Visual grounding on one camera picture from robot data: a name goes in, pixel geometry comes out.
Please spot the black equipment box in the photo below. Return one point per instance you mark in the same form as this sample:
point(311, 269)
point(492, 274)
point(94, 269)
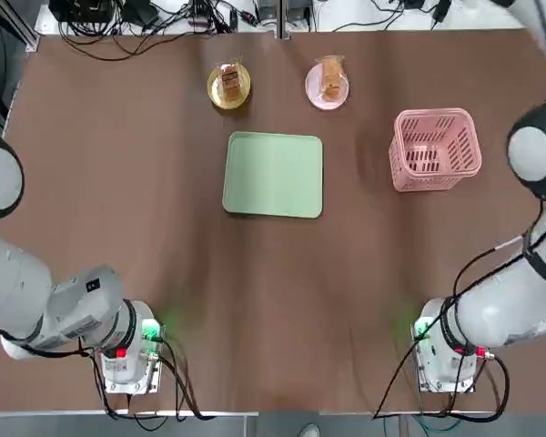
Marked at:
point(84, 9)

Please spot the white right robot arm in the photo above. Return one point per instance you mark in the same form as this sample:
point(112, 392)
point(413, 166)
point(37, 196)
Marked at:
point(496, 314)

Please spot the aluminium corner post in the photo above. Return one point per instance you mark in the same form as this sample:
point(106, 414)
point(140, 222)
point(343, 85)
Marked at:
point(27, 27)

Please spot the aluminium camera post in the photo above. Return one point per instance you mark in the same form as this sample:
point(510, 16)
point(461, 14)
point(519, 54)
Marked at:
point(283, 20)

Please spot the white round plate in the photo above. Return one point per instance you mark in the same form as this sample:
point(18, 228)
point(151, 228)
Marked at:
point(314, 93)

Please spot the black monitor stand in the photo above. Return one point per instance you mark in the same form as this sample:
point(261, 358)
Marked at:
point(138, 11)

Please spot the person's foot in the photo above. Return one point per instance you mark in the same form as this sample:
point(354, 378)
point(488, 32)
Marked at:
point(309, 430)

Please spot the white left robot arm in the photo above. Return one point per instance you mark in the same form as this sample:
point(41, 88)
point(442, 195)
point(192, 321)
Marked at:
point(18, 291)

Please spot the green rectangular tray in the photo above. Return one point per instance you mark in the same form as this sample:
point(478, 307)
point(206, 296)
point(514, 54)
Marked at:
point(273, 173)

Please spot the small pink slotted basket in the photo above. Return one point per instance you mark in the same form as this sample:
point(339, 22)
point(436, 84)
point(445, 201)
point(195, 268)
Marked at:
point(427, 183)

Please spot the yellow round plate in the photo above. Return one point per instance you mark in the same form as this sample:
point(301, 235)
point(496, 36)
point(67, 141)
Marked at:
point(215, 91)

